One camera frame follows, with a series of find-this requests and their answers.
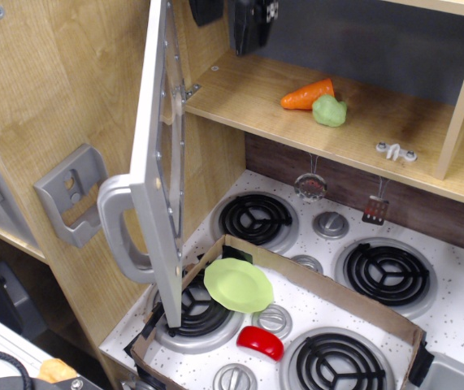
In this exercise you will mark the back grey stove knob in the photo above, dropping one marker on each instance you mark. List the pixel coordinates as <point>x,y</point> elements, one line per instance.
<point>330,225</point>

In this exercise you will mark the grey toy microwave door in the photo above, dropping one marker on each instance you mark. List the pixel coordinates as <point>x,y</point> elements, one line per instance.
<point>142,211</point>

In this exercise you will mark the back right stove burner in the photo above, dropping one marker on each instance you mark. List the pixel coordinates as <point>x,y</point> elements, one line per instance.
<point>390,272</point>

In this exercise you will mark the grey toy sink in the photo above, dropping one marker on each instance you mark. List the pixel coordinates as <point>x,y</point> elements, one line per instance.
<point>444,373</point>

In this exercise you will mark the grey stove knob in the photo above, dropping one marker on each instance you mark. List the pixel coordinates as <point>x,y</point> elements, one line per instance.
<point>274,319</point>
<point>235,376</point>
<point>330,225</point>

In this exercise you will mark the hanging toy strainer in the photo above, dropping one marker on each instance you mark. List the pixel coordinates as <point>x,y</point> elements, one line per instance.
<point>310,186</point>

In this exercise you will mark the stove burner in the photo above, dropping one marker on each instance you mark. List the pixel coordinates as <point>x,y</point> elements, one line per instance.
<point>390,272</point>
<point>262,219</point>
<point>205,324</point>
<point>334,358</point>

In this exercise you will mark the front right stove burner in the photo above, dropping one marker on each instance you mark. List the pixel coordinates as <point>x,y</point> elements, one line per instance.
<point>334,358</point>

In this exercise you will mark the front grey stove knob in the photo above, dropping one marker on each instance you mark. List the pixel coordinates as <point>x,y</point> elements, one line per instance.
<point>235,376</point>

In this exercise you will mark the hanging toy spatula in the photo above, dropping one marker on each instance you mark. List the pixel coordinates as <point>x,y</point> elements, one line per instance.
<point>376,208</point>

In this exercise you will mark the orange foam piece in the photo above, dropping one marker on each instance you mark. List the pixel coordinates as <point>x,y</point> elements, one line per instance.
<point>55,370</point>

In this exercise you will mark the red toy cheese piece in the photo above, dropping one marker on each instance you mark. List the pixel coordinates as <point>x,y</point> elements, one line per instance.
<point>262,342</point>

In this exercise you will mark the light green toy plate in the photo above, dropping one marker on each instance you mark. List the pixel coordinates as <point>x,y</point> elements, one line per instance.
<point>238,285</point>

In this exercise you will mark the black equipment box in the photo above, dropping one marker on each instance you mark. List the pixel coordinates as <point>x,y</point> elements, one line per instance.
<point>17,309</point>

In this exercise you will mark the brown cardboard tray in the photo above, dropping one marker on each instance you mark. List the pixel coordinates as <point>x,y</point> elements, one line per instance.
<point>313,300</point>

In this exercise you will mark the orange toy carrot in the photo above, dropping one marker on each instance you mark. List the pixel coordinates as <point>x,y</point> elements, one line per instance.
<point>304,97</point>

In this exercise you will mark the middle grey stove knob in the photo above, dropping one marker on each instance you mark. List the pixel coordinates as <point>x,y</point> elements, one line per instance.
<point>274,319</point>

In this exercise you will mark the small centre stove knob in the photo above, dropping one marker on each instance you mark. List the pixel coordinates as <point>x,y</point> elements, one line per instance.
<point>309,262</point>

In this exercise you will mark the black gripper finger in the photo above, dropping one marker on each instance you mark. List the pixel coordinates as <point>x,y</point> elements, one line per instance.
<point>249,35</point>
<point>205,12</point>

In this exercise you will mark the grey wall phone holder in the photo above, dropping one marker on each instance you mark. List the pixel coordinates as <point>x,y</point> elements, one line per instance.
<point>65,186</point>

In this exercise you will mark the front left stove burner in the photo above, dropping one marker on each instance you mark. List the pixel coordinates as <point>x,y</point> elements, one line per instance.
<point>205,324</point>

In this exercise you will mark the back left stove burner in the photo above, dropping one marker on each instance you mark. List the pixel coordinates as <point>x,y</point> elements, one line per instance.
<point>262,219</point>

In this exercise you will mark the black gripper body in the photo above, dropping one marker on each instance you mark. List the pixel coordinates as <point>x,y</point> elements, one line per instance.
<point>266,11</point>

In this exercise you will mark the white plastic door latch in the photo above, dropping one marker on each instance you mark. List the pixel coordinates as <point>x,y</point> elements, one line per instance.
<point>395,151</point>

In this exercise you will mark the green toy lettuce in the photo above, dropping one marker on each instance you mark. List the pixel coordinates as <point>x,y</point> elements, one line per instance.
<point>327,111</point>

